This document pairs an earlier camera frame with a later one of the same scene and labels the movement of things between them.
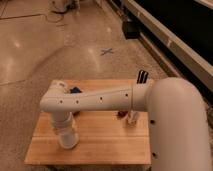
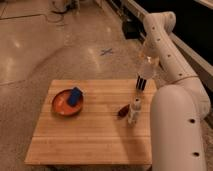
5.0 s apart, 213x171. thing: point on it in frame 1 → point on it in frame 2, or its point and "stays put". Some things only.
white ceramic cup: [68, 139] → [147, 70]
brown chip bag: [122, 113] stays put
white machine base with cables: [64, 6] stays put
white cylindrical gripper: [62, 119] → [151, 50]
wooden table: [104, 137] stays put
